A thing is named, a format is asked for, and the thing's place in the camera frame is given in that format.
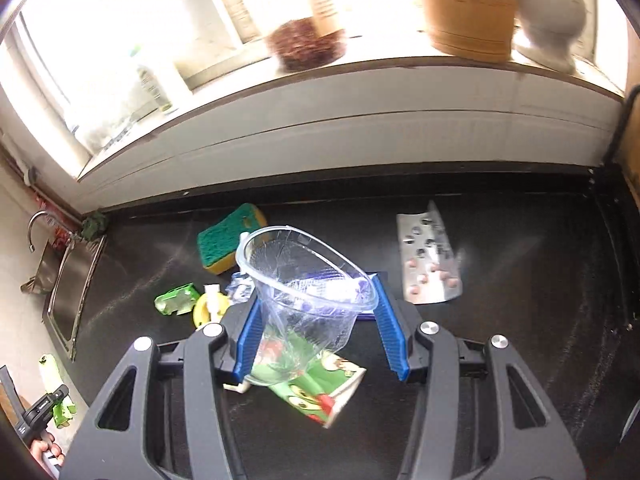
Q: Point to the clear plastic cup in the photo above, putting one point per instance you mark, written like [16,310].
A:
[310,270]

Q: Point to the person's left hand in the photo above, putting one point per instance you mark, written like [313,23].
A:
[47,457]

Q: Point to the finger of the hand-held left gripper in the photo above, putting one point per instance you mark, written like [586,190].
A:
[47,402]

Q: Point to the green and yellow sponge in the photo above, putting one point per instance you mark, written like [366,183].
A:
[220,245]

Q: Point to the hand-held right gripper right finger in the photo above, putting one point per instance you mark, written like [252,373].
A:
[392,335]

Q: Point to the stainless steel sink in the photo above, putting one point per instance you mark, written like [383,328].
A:
[70,300]

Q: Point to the small white tube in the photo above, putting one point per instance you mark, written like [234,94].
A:
[212,300]

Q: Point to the white windowsill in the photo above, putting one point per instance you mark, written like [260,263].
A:
[350,110]

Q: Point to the red detergent bottle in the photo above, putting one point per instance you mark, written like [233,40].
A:
[59,232]

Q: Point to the small green wrapper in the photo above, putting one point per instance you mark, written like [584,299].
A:
[175,300]

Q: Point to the silver pill blister pack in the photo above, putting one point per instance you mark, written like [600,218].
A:
[425,260]

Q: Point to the dark green cloth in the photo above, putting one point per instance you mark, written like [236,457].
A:
[94,225]

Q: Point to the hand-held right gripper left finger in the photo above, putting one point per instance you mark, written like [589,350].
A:
[250,340]

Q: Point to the yellow round plastic piece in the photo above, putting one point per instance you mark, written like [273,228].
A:
[201,311]

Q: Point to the white vase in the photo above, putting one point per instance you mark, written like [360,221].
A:
[550,15]

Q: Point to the orange ceramic jar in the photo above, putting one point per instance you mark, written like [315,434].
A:
[470,10]

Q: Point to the clear bottle with green cap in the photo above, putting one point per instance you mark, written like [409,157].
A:
[150,85]

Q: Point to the chrome faucet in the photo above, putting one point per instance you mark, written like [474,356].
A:
[31,227]

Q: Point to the white plastic stick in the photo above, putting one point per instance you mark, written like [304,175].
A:
[235,387]

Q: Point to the clear blue wrapper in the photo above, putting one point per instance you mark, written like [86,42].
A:
[240,290]

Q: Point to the green juice carton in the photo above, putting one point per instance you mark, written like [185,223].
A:
[310,400]

